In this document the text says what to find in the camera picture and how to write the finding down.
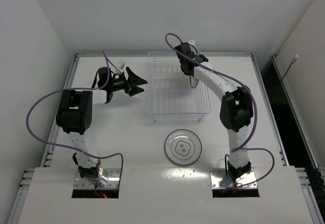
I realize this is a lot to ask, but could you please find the grey flower pattern plate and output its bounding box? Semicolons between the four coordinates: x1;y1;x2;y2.
164;129;203;167

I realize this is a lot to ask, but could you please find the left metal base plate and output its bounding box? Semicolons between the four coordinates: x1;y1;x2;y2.
73;169;121;190

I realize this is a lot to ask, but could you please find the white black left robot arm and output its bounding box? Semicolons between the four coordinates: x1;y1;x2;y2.
56;67;148;186

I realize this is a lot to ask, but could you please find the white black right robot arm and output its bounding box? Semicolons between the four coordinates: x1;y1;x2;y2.
175;43;253;182

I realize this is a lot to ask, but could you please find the white wire dish rack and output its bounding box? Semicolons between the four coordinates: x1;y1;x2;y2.
147;52;211;123

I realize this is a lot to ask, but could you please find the metal base plate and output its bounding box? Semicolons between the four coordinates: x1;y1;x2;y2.
210;168;257;190
73;169;121;190

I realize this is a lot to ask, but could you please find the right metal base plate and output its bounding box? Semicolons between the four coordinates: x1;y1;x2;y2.
210;168;257;190

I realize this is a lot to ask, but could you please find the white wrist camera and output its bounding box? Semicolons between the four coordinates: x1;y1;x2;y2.
187;40;196;47
115;60;125;74

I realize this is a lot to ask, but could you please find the black wall cable with plug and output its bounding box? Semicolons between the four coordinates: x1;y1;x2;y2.
269;54;300;100

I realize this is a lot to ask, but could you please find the orange sunburst ceramic plate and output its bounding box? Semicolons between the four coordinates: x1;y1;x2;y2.
189;76;200;89

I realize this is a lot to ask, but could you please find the white front cover board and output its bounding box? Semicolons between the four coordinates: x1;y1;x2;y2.
19;167;312;223

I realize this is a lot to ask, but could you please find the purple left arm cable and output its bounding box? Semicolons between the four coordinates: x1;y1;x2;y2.
25;50;124;187

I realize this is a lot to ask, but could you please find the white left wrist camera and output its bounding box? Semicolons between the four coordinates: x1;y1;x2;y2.
115;60;125;74

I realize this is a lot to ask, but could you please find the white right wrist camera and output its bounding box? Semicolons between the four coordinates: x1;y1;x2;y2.
187;40;196;47

